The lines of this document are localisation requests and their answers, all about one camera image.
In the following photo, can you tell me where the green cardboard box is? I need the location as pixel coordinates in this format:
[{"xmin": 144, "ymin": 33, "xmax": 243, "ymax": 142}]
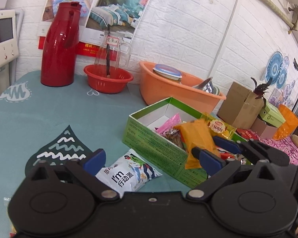
[{"xmin": 122, "ymin": 97, "xmax": 251, "ymax": 189}]

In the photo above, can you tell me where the large blue patterned wall plate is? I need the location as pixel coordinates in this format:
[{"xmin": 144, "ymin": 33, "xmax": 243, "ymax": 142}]
[{"xmin": 266, "ymin": 52, "xmax": 283, "ymax": 85}]

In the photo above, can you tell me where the white cartoon snack packet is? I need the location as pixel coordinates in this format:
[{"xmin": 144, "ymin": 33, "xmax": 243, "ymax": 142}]
[{"xmin": 96, "ymin": 149, "xmax": 163, "ymax": 192}]

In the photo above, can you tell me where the orange snack packet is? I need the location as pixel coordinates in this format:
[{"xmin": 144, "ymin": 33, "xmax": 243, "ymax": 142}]
[{"xmin": 175, "ymin": 119, "xmax": 220, "ymax": 170}]

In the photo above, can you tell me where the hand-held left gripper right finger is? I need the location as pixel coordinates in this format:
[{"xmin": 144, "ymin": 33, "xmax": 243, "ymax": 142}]
[{"xmin": 186, "ymin": 150, "xmax": 279, "ymax": 201}]

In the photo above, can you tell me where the pink patterned cloth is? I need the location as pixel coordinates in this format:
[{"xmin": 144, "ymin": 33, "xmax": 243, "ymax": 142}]
[{"xmin": 259, "ymin": 136, "xmax": 298, "ymax": 165}]

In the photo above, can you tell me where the red plastic basket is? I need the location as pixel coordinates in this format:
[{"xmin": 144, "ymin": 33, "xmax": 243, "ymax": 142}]
[{"xmin": 84, "ymin": 64, "xmax": 134, "ymax": 94}]

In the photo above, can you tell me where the teal printed tablecloth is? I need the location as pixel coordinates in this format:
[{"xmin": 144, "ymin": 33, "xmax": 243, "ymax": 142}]
[{"xmin": 0, "ymin": 70, "xmax": 239, "ymax": 238}]

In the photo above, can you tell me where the medium blue patterned wall plate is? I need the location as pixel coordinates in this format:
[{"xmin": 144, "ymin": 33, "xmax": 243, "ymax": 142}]
[{"xmin": 276, "ymin": 67, "xmax": 288, "ymax": 90}]

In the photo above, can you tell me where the clear glass pitcher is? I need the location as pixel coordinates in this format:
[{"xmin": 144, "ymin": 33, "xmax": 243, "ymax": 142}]
[{"xmin": 94, "ymin": 31, "xmax": 133, "ymax": 76}]

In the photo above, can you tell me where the wrapped wall pipe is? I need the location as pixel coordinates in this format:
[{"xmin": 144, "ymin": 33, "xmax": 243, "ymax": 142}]
[{"xmin": 238, "ymin": 0, "xmax": 295, "ymax": 29}]

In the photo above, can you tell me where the white appliance with screen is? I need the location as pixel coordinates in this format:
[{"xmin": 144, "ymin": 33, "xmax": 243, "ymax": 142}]
[{"xmin": 0, "ymin": 9, "xmax": 24, "ymax": 73}]

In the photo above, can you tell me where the red flat packet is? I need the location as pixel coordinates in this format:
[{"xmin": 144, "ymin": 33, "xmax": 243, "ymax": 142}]
[{"xmin": 236, "ymin": 128, "xmax": 260, "ymax": 140}]

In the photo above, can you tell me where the green lidded box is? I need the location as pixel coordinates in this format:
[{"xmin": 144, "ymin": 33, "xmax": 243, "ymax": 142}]
[{"xmin": 258, "ymin": 103, "xmax": 286, "ymax": 127}]

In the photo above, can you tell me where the yellow packet with red label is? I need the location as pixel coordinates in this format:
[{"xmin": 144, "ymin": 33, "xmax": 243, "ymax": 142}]
[{"xmin": 201, "ymin": 113, "xmax": 237, "ymax": 139}]

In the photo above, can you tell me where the orange plastic basin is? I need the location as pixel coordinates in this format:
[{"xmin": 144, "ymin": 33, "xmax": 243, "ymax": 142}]
[{"xmin": 139, "ymin": 61, "xmax": 226, "ymax": 114}]

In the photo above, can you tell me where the blue lidded strainer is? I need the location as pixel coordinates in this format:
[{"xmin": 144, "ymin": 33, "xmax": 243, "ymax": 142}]
[{"xmin": 153, "ymin": 64, "xmax": 183, "ymax": 82}]

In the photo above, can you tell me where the red wall sign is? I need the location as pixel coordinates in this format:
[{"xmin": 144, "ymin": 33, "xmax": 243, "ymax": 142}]
[{"xmin": 77, "ymin": 42, "xmax": 100, "ymax": 57}]

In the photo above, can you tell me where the purple leafed plant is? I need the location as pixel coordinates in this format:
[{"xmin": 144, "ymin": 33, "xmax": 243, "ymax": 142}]
[{"xmin": 251, "ymin": 77, "xmax": 274, "ymax": 109}]

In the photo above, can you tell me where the large brown cardboard box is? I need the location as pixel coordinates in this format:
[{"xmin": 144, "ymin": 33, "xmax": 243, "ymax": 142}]
[{"xmin": 217, "ymin": 82, "xmax": 264, "ymax": 129}]

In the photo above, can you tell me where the red thermos jug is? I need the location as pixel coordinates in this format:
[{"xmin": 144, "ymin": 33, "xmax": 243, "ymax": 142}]
[{"xmin": 40, "ymin": 1, "xmax": 80, "ymax": 87}]

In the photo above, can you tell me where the orange plastic bag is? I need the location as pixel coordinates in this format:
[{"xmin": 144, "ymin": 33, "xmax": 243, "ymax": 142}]
[{"xmin": 273, "ymin": 104, "xmax": 298, "ymax": 140}]

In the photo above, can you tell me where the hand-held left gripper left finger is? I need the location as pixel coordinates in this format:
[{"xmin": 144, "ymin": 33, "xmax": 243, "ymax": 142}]
[{"xmin": 27, "ymin": 149, "xmax": 120, "ymax": 201}]

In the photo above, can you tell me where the metal bowl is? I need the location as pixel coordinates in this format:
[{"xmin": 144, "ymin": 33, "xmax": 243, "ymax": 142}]
[{"xmin": 192, "ymin": 77, "xmax": 220, "ymax": 96}]

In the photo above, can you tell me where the dark stirring stick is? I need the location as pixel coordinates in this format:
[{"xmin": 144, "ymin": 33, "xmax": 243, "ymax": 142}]
[{"xmin": 105, "ymin": 24, "xmax": 112, "ymax": 77}]

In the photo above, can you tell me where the pink snack packet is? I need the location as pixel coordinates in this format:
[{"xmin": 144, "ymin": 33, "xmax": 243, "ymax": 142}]
[{"xmin": 155, "ymin": 113, "xmax": 180, "ymax": 134}]

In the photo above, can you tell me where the small pale cardboard box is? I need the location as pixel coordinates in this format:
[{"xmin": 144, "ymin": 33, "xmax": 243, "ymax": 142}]
[{"xmin": 251, "ymin": 116, "xmax": 279, "ymax": 139}]

